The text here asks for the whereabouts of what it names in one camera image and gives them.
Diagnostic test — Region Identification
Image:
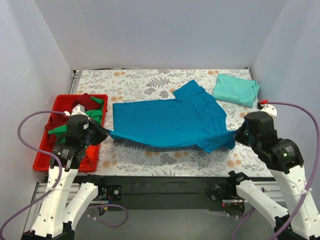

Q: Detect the blue t shirt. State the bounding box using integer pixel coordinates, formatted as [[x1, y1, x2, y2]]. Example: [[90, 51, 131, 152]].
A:
[[110, 80, 236, 154]]

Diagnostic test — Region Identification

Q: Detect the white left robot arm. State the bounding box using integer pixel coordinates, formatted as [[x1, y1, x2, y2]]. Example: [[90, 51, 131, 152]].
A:
[[21, 111, 110, 240]]

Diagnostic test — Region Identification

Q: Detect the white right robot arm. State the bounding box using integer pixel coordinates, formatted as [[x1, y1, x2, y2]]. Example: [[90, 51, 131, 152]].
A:
[[226, 111, 320, 240]]

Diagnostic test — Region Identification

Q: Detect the red plastic bin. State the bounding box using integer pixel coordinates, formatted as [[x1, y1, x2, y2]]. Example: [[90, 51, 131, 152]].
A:
[[32, 94, 109, 173]]

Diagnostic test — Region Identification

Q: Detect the dark red t shirt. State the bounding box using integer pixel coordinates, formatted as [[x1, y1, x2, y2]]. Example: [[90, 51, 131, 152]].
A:
[[45, 93, 100, 145]]

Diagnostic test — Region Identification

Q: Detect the folded mint green t shirt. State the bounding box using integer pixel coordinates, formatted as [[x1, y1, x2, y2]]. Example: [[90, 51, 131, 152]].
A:
[[212, 73, 260, 108]]

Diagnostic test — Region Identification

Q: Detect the floral patterned table mat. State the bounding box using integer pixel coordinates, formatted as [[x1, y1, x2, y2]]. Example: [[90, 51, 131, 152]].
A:
[[72, 69, 271, 178]]

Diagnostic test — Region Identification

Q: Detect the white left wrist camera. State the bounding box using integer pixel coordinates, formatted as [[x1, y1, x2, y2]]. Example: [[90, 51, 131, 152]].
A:
[[64, 104, 88, 117]]

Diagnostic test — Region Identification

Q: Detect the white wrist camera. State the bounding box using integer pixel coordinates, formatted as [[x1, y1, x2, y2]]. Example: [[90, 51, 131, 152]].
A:
[[257, 100, 278, 118], [64, 104, 88, 117]]

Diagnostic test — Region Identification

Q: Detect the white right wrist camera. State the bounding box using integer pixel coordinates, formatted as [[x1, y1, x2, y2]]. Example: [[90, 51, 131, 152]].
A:
[[257, 100, 278, 118]]

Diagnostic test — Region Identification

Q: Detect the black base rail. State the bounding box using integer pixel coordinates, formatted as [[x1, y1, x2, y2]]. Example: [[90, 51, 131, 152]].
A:
[[82, 175, 253, 212]]

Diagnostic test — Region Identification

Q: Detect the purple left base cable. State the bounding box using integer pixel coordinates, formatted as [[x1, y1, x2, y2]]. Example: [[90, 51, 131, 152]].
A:
[[86, 204, 129, 228]]

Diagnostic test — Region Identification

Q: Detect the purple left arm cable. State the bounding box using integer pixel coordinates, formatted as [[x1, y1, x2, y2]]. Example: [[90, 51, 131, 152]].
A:
[[0, 111, 70, 236]]

